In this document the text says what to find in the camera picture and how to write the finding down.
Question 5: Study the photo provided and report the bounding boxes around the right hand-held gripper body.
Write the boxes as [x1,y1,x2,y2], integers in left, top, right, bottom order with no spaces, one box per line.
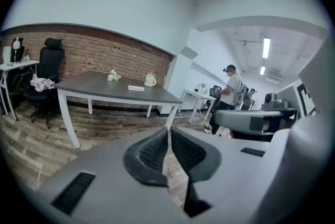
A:
[261,34,335,137]

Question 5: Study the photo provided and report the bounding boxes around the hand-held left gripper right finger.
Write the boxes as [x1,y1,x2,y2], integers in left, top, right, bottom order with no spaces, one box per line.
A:
[171,127,222,218]

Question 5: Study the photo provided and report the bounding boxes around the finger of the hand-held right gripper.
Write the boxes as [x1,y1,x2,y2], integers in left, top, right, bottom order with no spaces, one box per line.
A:
[214,109,282,135]

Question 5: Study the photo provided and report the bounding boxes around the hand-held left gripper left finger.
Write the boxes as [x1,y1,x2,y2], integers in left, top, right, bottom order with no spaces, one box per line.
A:
[122,127,169,187]

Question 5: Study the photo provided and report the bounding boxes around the white glasses case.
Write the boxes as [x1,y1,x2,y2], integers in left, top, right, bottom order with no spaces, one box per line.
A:
[127,84,146,92]

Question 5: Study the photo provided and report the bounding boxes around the white flower bouquet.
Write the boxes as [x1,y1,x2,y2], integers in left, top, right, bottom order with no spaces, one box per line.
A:
[107,69,122,82]

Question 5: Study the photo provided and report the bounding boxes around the dark grey table white legs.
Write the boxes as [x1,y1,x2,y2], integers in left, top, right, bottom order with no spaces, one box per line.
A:
[54,70,183,150]

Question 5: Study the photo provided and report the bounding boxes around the pink patterned cloth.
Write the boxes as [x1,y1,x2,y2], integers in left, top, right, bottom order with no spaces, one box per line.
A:
[30,73,56,93]

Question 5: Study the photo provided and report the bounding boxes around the black office chair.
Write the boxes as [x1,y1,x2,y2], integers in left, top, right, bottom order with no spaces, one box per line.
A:
[23,37,66,129]

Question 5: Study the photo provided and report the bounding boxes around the white side desk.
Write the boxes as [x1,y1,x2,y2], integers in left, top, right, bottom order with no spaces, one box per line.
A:
[0,60,40,121]

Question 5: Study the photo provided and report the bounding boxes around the white desk lamp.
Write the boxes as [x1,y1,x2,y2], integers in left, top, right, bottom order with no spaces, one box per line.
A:
[12,36,23,63]

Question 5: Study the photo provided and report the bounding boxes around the cream mug yellow handle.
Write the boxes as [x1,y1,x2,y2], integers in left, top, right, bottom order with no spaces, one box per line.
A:
[144,73,157,88]

